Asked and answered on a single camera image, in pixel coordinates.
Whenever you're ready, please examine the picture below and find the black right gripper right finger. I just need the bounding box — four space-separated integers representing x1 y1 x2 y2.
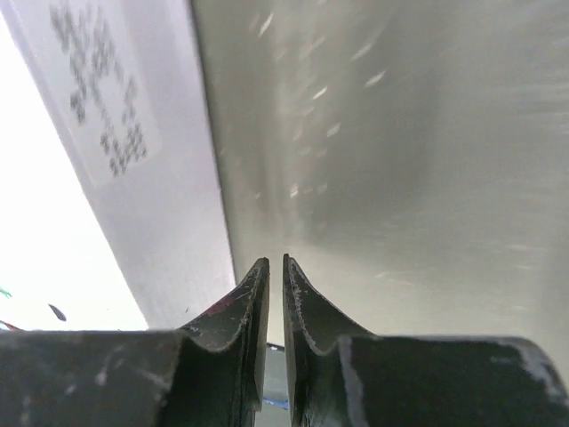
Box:
283 256 568 426

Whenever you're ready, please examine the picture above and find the white cardboard box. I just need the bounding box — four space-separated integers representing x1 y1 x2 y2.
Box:
1 1 236 328

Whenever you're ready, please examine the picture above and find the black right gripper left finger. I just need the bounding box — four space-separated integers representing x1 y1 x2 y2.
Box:
1 258 269 426

